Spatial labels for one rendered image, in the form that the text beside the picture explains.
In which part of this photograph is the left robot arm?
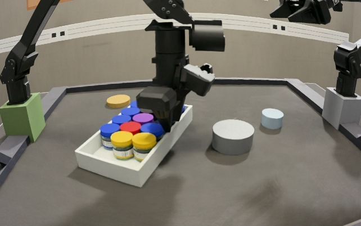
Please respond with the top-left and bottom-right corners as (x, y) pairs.
(0, 0), (225, 105)

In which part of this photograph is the red jar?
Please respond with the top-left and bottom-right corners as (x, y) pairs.
(120, 122), (141, 136)

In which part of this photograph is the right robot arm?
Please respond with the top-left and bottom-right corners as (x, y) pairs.
(328, 0), (361, 97)

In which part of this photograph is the white rectangular tray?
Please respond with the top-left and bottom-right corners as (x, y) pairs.
(75, 105), (192, 187)

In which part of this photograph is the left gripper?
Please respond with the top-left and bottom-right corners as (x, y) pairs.
(136, 51), (191, 133)

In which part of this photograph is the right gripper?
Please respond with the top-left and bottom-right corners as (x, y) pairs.
(269, 0), (331, 25)

